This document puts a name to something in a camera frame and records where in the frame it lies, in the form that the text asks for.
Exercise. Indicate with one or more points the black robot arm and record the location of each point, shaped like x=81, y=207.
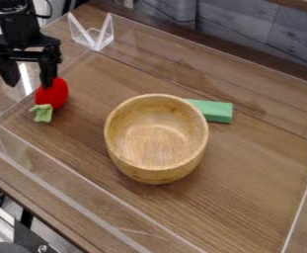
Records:
x=19, y=21

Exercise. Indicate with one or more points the clear acrylic tray enclosure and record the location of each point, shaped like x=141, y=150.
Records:
x=240, y=204

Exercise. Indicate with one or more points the black clamp base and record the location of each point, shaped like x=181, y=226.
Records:
x=18, y=239

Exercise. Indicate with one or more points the red plush strawberry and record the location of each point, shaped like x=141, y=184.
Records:
x=50, y=99

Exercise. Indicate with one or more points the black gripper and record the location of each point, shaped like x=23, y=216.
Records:
x=42, y=50

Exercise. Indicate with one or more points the wooden bowl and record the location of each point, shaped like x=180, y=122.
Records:
x=157, y=136

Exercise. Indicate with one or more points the green sponge block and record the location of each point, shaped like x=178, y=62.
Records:
x=218, y=112

